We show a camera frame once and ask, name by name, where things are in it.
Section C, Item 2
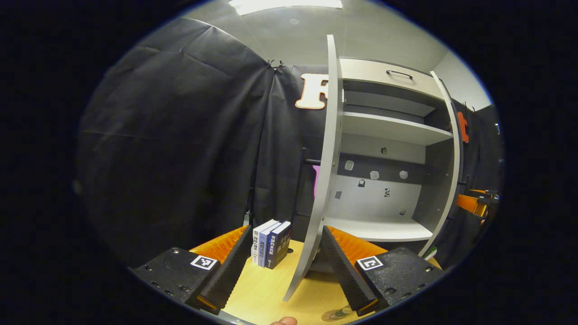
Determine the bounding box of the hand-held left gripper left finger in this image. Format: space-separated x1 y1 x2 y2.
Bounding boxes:
128 224 253 316

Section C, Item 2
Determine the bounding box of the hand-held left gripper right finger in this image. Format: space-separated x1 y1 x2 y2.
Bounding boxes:
321 225 447 317

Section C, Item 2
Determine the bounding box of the white cabinet door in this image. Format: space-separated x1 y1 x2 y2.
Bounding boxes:
418 71 463 258
283 35 345 302

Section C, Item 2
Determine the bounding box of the round patterned coaster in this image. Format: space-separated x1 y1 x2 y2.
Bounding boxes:
322 307 355 322

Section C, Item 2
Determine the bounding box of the white and grey cabinet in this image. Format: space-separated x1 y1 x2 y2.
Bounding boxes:
312 58 461 274

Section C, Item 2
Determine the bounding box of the white cabinet drawer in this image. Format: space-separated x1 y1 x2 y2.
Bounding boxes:
340 58 445 101

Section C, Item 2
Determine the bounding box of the white book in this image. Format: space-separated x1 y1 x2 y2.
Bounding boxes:
251 219 280 266

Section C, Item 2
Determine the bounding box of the light blue book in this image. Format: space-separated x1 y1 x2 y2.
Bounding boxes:
258 221 283 268

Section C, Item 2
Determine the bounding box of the dark blue book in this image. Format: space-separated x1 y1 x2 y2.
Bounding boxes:
265 221 293 270

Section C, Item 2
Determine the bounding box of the black backdrop cloth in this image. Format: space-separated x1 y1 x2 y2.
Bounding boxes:
75 17 504 271

